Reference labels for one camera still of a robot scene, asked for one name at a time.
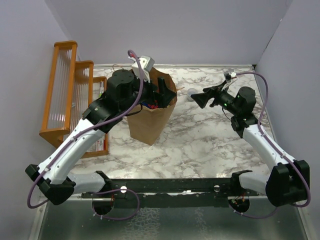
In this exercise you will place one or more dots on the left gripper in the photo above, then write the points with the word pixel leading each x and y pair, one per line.
pixel 163 98

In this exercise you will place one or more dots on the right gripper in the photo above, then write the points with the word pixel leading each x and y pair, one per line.
pixel 202 99

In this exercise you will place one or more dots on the brown paper bag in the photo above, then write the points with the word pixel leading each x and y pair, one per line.
pixel 146 125

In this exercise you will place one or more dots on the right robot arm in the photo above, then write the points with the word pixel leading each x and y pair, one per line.
pixel 289 179

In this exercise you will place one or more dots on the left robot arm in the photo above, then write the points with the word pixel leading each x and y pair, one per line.
pixel 124 91

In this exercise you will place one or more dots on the small clear plastic cup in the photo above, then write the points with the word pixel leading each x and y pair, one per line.
pixel 190 92

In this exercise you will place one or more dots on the red snack packet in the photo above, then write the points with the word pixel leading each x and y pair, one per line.
pixel 150 104

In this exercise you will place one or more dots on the markers in rack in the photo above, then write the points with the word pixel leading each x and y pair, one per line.
pixel 101 88

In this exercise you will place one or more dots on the red white small box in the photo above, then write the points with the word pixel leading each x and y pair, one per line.
pixel 100 145

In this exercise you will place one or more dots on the orange wooden rack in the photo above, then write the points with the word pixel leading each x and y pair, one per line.
pixel 72 87

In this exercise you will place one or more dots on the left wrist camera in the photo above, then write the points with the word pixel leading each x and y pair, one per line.
pixel 146 63

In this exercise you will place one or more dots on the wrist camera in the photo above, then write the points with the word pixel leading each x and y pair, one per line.
pixel 146 63
pixel 230 77

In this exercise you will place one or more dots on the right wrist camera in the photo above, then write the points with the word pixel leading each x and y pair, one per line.
pixel 230 77

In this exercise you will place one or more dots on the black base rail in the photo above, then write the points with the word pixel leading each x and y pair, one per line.
pixel 167 192

